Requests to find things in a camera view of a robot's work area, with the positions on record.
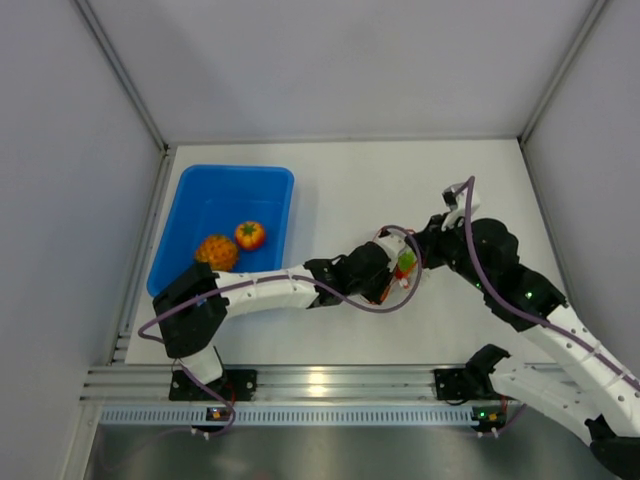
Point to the clear zip top bag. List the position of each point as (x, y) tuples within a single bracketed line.
[(397, 296)]

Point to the blue plastic bin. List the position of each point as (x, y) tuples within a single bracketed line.
[(216, 199)]

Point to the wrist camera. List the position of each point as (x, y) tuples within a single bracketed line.
[(461, 203), (392, 244)]

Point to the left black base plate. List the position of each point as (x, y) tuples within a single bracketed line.
[(215, 385)]

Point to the fake green grapes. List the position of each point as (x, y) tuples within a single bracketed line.
[(407, 261)]

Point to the slotted cable duct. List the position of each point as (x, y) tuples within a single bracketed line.
[(294, 416)]

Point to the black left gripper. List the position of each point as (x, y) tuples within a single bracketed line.
[(374, 295)]

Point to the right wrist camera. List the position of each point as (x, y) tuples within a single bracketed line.
[(461, 203)]

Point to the fake orange peach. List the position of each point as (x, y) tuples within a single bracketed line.
[(250, 235)]

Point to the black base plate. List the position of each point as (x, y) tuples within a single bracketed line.
[(460, 385), (215, 385)]

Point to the aluminium mounting rail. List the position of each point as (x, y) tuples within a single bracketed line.
[(270, 383)]

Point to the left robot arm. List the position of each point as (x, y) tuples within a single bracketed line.
[(191, 309)]

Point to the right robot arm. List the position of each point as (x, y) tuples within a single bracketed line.
[(600, 406)]

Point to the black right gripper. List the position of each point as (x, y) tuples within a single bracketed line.
[(432, 236)]

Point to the fake pineapple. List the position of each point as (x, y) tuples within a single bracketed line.
[(219, 252)]

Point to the fake red chili pepper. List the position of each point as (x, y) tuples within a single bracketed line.
[(402, 277)]

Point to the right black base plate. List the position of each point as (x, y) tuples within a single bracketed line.
[(460, 385)]

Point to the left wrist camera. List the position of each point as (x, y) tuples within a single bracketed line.
[(392, 244)]

